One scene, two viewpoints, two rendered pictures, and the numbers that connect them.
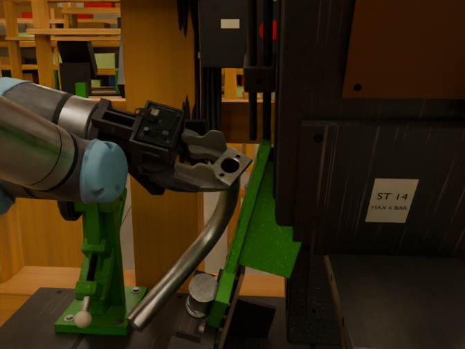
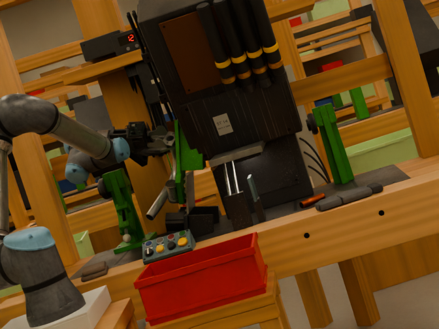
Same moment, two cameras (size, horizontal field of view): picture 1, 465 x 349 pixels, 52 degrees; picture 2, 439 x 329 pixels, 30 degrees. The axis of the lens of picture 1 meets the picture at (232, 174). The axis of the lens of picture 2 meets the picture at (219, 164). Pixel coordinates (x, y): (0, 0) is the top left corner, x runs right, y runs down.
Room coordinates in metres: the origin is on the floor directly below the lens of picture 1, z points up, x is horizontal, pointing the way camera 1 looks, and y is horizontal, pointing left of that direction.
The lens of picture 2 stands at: (-2.01, -0.20, 1.28)
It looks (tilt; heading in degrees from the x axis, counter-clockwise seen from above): 4 degrees down; 2
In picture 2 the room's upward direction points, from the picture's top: 18 degrees counter-clockwise
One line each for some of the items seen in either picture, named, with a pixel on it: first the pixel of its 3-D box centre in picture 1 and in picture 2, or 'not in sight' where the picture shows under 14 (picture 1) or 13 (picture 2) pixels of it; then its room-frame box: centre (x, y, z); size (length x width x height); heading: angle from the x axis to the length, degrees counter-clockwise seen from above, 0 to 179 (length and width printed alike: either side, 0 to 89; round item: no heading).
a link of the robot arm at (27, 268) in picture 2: not in sight; (31, 254); (0.05, 0.38, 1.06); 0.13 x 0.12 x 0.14; 69
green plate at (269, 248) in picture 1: (269, 212); (189, 149); (0.60, -0.05, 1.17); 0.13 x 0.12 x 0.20; 85
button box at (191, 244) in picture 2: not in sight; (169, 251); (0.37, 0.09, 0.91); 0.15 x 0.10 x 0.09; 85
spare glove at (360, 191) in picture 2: not in sight; (347, 196); (0.35, -0.46, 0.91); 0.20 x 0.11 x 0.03; 95
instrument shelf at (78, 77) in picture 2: not in sight; (190, 41); (0.91, -0.15, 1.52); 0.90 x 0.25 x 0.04; 85
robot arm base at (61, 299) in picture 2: not in sight; (50, 296); (0.04, 0.37, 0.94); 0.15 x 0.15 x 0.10
